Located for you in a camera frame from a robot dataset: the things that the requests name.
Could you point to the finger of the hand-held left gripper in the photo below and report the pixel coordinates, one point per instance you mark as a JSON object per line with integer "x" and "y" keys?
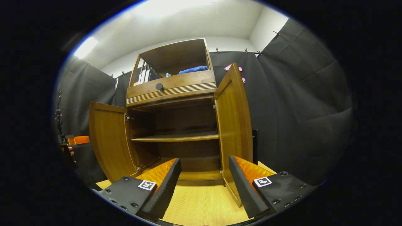
{"x": 80, "y": 140}

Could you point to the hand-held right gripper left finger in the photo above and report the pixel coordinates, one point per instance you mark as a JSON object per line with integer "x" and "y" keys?
{"x": 163, "y": 191}

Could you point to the small ceiling light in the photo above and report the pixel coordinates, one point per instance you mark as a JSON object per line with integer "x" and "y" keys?
{"x": 85, "y": 47}

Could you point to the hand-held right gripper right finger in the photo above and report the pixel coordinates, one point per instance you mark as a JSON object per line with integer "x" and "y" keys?
{"x": 246, "y": 191}

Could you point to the black backdrop cloth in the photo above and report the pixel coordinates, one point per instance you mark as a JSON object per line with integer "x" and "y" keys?
{"x": 298, "y": 110}

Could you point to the wooden cabinet shelf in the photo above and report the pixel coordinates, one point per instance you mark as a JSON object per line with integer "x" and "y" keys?
{"x": 176, "y": 137}

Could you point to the large ceiling light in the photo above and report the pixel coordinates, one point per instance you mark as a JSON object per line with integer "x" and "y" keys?
{"x": 176, "y": 6}

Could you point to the wooden cabinet drawer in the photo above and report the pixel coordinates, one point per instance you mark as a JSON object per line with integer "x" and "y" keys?
{"x": 188, "y": 83}

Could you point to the blue towel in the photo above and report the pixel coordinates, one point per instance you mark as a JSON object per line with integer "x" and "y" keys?
{"x": 193, "y": 70}

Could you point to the wooden double-door shoe cabinet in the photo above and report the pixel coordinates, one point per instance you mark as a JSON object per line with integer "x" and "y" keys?
{"x": 185, "y": 119}

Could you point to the black round drawer knob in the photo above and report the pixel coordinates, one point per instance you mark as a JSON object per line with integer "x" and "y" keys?
{"x": 160, "y": 87}

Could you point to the wooden shoe cabinet door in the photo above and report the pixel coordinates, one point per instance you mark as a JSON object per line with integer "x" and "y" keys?
{"x": 234, "y": 125}
{"x": 110, "y": 141}

